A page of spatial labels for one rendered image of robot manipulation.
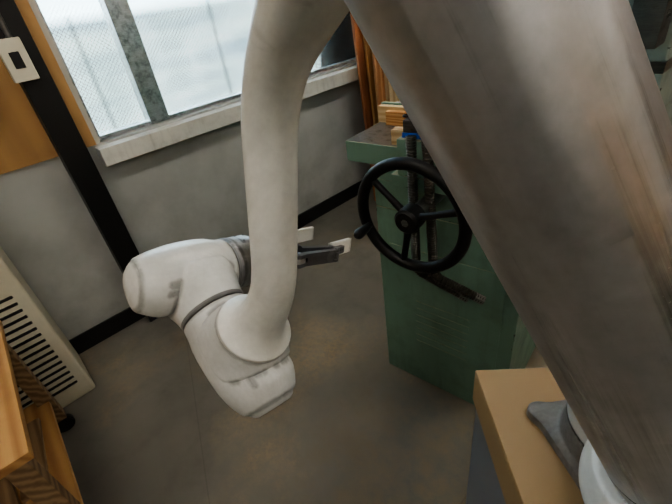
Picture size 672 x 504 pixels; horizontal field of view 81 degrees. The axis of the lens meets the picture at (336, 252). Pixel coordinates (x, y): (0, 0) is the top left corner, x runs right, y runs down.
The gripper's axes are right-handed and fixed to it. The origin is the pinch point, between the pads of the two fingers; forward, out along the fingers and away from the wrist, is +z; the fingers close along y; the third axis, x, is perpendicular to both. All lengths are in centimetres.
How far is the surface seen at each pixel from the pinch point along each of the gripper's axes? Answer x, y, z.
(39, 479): 59, 39, -47
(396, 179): -12.6, -3.3, 21.9
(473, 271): 10.7, -20.5, 40.4
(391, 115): -28, 13, 43
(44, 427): 81, 84, -36
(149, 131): -14, 126, 27
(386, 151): -18.3, 5.4, 29.9
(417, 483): 76, -21, 29
